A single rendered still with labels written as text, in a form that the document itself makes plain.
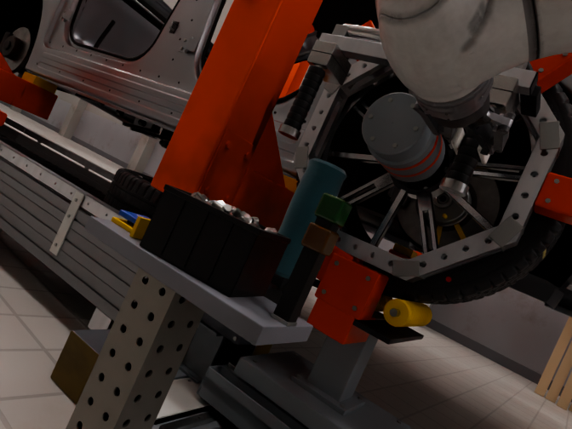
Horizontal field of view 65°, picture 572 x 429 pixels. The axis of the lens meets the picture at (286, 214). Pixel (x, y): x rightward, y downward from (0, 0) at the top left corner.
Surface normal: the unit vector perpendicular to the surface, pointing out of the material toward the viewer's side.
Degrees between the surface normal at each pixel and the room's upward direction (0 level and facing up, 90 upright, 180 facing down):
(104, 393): 90
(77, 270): 90
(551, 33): 145
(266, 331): 90
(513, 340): 90
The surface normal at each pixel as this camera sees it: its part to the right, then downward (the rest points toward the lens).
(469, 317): -0.53, -0.24
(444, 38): 0.04, 0.83
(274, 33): 0.78, 0.36
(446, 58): 0.11, 0.92
